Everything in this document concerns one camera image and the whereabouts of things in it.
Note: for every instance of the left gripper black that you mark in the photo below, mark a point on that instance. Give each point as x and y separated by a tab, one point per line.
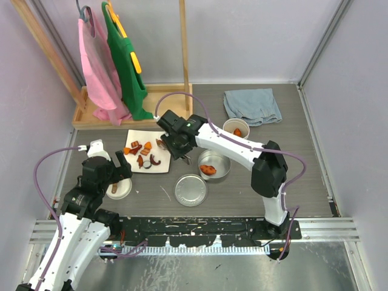
122	171

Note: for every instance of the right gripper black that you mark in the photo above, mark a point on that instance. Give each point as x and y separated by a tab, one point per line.
176	154

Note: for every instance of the metal tongs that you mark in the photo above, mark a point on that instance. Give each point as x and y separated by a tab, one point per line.
163	146

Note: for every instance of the orange fried chicken piece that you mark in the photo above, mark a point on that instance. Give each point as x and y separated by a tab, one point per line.
207	170

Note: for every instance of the round metal tin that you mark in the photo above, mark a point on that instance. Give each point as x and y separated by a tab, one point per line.
220	162

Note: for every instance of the white cylindrical container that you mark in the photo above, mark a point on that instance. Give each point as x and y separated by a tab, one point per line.
235	123

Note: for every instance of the blue cloth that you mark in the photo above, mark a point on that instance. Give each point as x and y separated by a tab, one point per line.
254	106

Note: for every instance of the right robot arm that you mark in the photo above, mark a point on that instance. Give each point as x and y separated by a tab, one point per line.
266	164

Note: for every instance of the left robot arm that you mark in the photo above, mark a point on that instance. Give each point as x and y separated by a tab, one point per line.
83	225

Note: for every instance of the white square plate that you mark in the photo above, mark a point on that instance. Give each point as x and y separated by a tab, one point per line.
140	145

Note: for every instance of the white rice roll piece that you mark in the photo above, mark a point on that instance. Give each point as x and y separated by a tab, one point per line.
147	164

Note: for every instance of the purple octopus tentacle toy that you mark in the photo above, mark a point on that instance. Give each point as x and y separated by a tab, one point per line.
154	161

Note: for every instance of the wooden clothes rack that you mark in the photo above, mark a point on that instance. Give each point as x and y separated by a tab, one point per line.
161	96

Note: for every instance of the round metal tin lid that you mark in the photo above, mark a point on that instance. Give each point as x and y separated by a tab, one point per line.
190	190

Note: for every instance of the orange shrimp piece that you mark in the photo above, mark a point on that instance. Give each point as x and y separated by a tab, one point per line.
237	132

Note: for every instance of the green apron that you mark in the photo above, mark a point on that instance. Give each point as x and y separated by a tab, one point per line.
132	87

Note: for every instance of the yellow hanger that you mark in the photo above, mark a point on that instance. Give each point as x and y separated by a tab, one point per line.
115	19

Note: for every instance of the pink apron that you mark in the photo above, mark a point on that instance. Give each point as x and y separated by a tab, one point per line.
100	74

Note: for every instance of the grey hanger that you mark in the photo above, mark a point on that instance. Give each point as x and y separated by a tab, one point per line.
86	15

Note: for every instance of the white lid brown handle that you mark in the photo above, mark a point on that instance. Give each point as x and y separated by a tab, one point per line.
120	189

